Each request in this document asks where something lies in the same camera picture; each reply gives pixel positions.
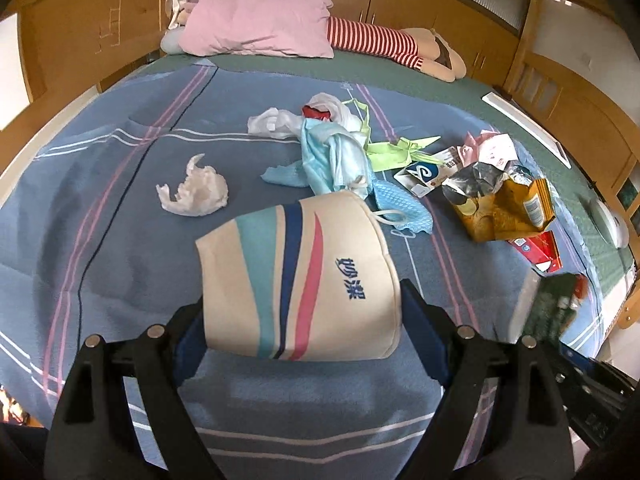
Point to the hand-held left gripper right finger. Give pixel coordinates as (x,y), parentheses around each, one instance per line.
(425,335)

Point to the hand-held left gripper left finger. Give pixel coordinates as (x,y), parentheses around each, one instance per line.
(189,350)

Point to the dark green wrapper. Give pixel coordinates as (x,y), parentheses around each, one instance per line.
(550,305)

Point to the red packet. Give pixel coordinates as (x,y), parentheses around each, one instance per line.
(542,252)

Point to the yellow snack bag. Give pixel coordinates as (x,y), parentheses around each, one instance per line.
(505,215)

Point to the white tissue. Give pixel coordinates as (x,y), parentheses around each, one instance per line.
(197,195)

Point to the green origami paper crane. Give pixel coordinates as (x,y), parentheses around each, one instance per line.
(387,156)

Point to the pink white wrapper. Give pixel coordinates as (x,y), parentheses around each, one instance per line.
(492,150)

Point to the blue face mask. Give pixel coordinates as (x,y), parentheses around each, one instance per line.
(320,160)

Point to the blue striped blanket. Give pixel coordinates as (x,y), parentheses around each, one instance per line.
(125,240)

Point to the blue mesh cloth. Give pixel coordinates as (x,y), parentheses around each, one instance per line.
(405,205)

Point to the white card packet blue logo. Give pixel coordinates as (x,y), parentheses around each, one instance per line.
(422,175)

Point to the silver foil wrapper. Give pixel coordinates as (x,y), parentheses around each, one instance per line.
(475,180)

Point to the white round device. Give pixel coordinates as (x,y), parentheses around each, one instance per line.
(607,220)

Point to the white plastic bag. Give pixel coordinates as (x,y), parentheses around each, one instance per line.
(272,122)

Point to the small red wrapper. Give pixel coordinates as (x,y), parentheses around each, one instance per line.
(315,111)

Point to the red striped plush doll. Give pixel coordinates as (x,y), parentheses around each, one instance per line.
(370,37)

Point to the pink pillow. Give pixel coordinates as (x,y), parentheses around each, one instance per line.
(260,20)

